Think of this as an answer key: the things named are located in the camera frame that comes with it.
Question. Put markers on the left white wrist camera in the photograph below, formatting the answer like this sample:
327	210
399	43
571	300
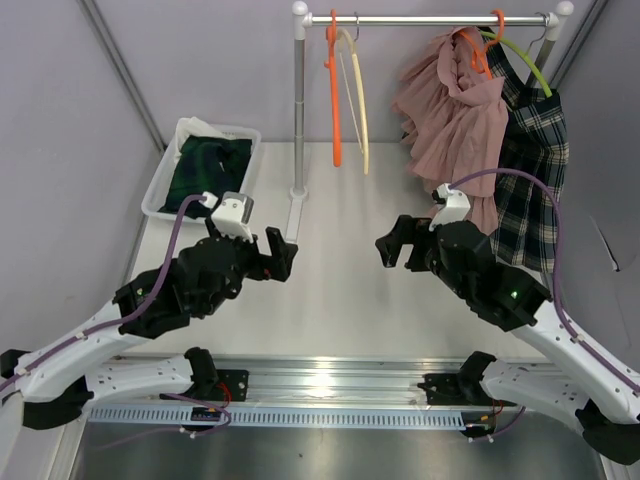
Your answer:
229	214

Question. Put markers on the white plastic basket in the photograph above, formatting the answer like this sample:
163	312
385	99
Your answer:
158	188

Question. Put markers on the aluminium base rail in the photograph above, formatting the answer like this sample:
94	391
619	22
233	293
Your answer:
305	381

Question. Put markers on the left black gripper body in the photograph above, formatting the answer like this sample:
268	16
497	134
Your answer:
247	254

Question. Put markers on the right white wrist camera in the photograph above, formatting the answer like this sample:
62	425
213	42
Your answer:
451	206

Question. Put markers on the slotted cable duct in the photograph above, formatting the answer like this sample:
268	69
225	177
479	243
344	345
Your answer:
288	417

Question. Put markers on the lime green hanger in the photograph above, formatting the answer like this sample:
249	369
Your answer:
538	76

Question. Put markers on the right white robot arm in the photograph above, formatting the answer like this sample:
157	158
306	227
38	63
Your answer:
594	402

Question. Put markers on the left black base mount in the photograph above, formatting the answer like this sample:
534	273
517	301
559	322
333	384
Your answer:
232	386

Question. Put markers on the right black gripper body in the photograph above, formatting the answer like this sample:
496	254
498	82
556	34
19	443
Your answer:
426	257

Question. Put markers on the pink pleated skirt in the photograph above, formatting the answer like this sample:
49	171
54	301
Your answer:
454	118

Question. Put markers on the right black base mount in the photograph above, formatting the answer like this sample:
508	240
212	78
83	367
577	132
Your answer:
454	389

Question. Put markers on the white cloth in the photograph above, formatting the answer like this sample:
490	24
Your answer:
192	127

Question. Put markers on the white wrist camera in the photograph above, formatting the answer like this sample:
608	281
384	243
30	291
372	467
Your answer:
229	214
451	206

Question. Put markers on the green plaid skirt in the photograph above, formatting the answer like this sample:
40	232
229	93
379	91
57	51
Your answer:
215	165

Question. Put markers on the orange plastic hanger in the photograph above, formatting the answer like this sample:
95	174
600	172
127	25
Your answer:
330	64

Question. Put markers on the orange hanger with pink skirt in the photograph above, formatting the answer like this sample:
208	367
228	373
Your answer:
479	62

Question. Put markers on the cream wooden hanger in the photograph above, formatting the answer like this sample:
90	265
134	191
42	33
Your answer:
360	122

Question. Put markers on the navy beige plaid skirt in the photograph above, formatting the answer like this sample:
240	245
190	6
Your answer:
535	142

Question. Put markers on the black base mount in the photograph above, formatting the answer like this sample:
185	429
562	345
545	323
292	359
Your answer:
454	389
232	386

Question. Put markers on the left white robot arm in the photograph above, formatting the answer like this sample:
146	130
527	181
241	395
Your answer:
59	383

